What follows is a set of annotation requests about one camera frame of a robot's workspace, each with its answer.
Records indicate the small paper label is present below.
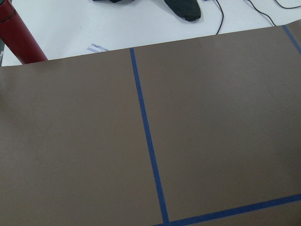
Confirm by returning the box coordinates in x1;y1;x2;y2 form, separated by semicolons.
87;43;108;53

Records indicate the black cloth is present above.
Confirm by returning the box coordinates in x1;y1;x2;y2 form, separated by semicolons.
93;0;202;22

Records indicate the red cylinder bottle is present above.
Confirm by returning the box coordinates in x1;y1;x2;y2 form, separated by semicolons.
0;0;47;64

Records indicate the black cable on desk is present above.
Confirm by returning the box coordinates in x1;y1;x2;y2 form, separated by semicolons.
215;0;301;35

